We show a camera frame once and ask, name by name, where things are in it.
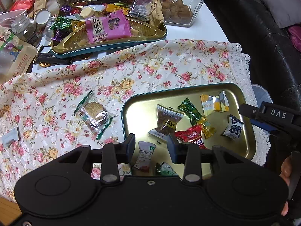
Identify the white hawthorn snack packet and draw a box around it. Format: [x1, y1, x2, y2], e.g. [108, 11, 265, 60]
[134, 141, 156, 173]

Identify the kraft paper zip bag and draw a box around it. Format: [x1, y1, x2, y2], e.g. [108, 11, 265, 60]
[0, 26, 38, 84]

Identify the grey cushion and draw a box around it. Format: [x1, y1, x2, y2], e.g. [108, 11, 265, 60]
[261, 0, 301, 29]

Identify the red foil snack packet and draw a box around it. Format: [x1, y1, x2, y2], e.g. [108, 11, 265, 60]
[174, 125, 206, 150]

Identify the clear biscuit packet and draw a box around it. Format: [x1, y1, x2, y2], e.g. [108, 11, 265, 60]
[74, 90, 116, 140]

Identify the gold tray with snacks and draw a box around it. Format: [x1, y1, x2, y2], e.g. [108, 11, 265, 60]
[50, 0, 167, 59]

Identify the blue white small packet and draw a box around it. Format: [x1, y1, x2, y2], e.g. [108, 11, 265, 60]
[221, 114, 244, 140]

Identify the black remote control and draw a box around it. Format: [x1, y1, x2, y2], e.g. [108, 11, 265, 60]
[33, 53, 73, 65]

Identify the small glass spice jar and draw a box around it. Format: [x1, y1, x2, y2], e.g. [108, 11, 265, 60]
[11, 12, 41, 47]

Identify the white jar lid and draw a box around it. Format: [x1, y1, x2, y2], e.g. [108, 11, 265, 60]
[34, 9, 51, 27]

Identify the brown jujube snack packet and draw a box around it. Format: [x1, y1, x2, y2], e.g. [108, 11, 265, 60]
[148, 104, 184, 142]

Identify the grey white wrapper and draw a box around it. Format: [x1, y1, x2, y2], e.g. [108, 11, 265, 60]
[2, 127, 20, 147]

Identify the green white Subiaoge snack packet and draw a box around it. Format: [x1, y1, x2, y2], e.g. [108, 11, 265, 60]
[155, 162, 178, 176]

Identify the pink snack packet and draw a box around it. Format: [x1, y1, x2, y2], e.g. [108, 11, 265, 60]
[86, 10, 132, 43]

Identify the floral tablecloth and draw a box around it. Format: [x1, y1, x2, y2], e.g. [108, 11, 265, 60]
[1, 39, 256, 201]

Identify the empty gold tin tray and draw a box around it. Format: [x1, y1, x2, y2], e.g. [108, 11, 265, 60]
[120, 82, 258, 179]

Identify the yellow white snack packet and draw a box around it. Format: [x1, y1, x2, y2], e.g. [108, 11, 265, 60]
[200, 90, 230, 116]

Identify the person's right hand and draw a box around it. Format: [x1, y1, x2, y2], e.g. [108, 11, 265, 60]
[280, 157, 292, 216]

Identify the beige cracker packet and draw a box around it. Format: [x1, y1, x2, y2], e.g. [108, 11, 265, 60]
[150, 0, 164, 27]

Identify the black leather sofa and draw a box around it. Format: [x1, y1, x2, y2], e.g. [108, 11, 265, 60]
[205, 0, 300, 110]

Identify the magenta cushion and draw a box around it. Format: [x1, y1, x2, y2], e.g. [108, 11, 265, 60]
[287, 0, 301, 52]

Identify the clear plastic bag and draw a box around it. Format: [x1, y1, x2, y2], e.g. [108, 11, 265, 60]
[0, 10, 26, 30]

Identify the purple foil candy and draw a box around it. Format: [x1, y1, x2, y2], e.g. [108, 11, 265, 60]
[58, 6, 72, 17]

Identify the green foil candy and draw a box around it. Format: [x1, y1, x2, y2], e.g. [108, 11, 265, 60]
[178, 98, 216, 139]

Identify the glass cookie jar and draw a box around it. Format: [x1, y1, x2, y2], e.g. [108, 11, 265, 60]
[161, 0, 204, 27]

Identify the silver foil packet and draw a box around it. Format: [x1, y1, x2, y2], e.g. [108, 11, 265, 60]
[127, 0, 152, 21]

